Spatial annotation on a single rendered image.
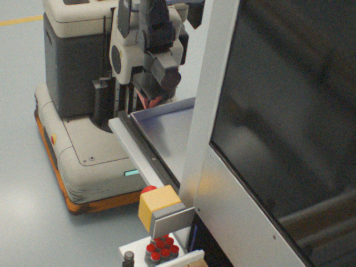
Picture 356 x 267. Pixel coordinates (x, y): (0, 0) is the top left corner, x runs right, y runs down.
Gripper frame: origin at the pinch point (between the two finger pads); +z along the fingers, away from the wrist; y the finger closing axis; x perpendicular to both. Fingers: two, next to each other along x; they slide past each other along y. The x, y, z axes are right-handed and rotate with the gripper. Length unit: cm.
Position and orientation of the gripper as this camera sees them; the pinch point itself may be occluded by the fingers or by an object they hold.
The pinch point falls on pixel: (148, 109)
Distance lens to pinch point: 159.8
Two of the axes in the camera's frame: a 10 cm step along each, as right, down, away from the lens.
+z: -1.3, 7.3, 6.7
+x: 8.6, -2.5, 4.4
